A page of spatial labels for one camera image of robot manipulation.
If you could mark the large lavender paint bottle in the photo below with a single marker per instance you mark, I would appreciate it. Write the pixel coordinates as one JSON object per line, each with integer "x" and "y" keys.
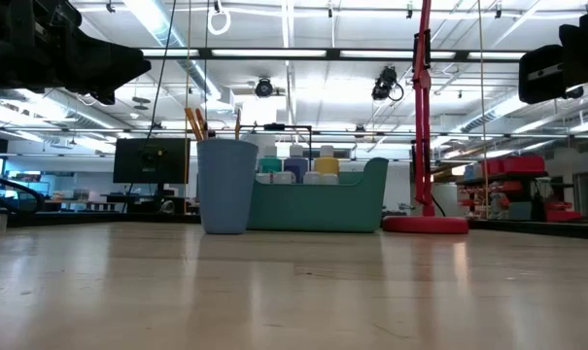
{"x": 296, "y": 163}

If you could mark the black computer monitor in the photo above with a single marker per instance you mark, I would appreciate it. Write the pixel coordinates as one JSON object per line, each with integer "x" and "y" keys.
{"x": 150, "y": 160}

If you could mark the black ceiling fixture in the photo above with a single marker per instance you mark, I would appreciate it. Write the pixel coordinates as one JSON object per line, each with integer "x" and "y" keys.
{"x": 263, "y": 88}
{"x": 576, "y": 92}
{"x": 383, "y": 85}

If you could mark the black overhead frame bar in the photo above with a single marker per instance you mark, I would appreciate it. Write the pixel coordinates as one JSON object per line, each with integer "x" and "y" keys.
{"x": 332, "y": 53}

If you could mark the red storage bin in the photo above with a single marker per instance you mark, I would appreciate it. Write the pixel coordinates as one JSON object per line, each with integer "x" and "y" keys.
{"x": 563, "y": 216}
{"x": 517, "y": 165}

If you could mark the black storage shelf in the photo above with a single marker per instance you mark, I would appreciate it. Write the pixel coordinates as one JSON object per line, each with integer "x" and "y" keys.
{"x": 497, "y": 176}

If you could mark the red desk lamp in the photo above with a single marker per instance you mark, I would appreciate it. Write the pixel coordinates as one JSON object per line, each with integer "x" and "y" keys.
{"x": 425, "y": 224}

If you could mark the large yellow paint bottle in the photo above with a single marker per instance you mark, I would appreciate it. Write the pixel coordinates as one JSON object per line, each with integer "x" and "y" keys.
{"x": 327, "y": 163}

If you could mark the large turquoise paint bottle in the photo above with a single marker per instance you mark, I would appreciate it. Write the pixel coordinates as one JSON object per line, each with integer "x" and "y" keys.
{"x": 270, "y": 163}

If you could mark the blue plastic cup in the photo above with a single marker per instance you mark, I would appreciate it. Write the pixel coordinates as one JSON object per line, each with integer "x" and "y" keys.
{"x": 228, "y": 189}

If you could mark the teal plastic bin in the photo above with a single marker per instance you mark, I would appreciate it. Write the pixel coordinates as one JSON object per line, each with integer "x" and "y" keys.
{"x": 322, "y": 209}

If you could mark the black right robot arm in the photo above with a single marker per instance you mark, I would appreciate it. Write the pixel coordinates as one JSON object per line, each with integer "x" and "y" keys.
{"x": 585, "y": 48}

